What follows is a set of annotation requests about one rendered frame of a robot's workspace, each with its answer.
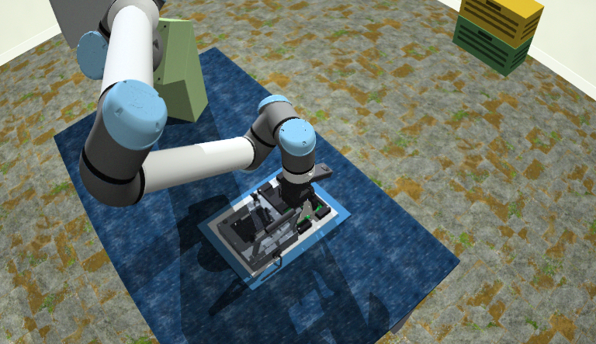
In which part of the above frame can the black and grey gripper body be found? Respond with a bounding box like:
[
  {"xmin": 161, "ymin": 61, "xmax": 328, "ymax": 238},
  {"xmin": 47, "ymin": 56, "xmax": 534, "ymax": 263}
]
[{"xmin": 278, "ymin": 177, "xmax": 315, "ymax": 209}]

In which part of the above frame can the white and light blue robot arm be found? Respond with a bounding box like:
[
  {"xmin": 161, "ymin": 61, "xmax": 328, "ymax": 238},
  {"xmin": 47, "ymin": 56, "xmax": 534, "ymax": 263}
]
[{"xmin": 77, "ymin": 0, "xmax": 333, "ymax": 207}]

